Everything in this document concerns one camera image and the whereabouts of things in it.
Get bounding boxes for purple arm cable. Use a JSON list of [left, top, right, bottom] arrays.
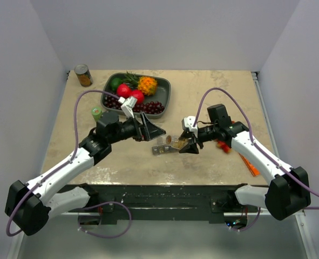
[[6, 90, 121, 237], [192, 87, 319, 210]]

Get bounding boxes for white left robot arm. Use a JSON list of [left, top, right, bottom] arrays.
[[5, 111, 166, 236]]

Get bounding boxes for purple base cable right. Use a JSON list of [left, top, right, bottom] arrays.
[[229, 207, 262, 233]]

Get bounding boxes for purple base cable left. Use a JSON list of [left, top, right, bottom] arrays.
[[77, 201, 133, 238]]

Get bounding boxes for orange toy pineapple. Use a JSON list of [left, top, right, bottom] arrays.
[[122, 71, 158, 96]]

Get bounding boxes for tin can with orange label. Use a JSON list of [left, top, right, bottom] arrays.
[[74, 64, 93, 87]]

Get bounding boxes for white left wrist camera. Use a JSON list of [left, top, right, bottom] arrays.
[[118, 96, 138, 118]]

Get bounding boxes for red toy apple right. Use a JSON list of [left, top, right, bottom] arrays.
[[130, 90, 145, 104]]

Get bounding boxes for clear pill bottle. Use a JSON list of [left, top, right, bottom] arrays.
[[165, 135, 188, 150]]

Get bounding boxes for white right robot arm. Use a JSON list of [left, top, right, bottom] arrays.
[[180, 104, 311, 220]]

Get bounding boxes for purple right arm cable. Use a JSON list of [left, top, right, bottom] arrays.
[[192, 87, 319, 210]]

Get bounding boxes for green toy lime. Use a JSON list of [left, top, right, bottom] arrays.
[[110, 77, 123, 92]]

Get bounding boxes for grey weekly pill organizer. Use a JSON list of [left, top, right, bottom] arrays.
[[151, 137, 179, 156]]

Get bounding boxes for red toy apple left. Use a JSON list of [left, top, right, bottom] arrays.
[[116, 83, 132, 99]]

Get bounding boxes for grey-green plastic fruit tray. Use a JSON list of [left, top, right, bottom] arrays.
[[100, 72, 171, 119]]

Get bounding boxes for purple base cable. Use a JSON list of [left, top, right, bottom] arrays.
[[229, 207, 262, 233], [77, 201, 133, 238]]

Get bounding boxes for red toy apple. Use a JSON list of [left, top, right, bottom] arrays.
[[116, 83, 132, 99], [130, 90, 145, 104]]

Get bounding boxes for orange snack box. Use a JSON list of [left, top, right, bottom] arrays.
[[240, 154, 260, 177]]

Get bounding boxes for green lidded jar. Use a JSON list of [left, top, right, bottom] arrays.
[[91, 106, 103, 122]]

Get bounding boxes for red lychee fruit bunch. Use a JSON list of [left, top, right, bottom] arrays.
[[216, 140, 232, 154]]

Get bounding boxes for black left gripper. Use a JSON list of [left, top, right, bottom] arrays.
[[108, 112, 166, 144]]

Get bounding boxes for dark purple grape bunch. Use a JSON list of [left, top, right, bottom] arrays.
[[101, 95, 165, 115]]

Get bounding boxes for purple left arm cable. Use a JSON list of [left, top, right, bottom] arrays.
[[6, 90, 121, 237]]

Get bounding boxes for black table front rail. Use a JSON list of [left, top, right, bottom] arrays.
[[53, 183, 260, 225]]

